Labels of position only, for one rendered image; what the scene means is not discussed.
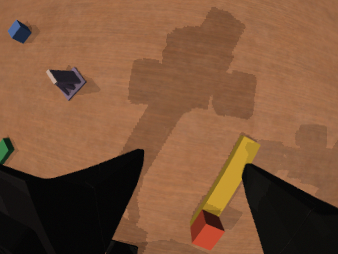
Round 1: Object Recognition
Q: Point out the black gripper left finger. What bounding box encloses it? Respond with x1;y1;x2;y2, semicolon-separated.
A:
0;148;145;254

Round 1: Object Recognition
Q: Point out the green rectangular bar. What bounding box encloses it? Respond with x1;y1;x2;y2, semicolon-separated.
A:
0;138;15;164

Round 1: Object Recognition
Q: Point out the yellow bar with dark red end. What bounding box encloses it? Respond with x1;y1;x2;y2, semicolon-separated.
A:
190;135;261;251

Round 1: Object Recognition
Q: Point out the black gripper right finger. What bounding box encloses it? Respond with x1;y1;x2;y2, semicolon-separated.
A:
241;163;338;254

